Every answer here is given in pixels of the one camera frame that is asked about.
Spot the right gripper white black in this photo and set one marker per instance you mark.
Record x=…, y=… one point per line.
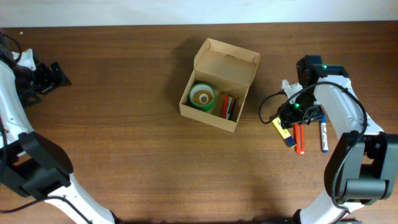
x=288, y=116

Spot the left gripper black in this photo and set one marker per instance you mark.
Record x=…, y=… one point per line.
x=50, y=83

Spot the orange utility knife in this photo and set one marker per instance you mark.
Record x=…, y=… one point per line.
x=299, y=138

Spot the blue white marker pen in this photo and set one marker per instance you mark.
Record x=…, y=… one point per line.
x=323, y=130

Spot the yellow highlighter marker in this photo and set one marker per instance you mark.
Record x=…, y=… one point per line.
x=286, y=136

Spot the brown cardboard box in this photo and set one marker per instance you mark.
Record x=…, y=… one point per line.
x=230, y=70

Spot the small yellow tape roll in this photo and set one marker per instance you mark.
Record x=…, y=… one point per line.
x=203, y=98

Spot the green tape roll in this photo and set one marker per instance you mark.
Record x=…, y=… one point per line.
x=202, y=87

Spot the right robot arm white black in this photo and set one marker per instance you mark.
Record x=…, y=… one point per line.
x=363, y=166

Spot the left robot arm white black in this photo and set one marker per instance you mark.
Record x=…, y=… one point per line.
x=32, y=165

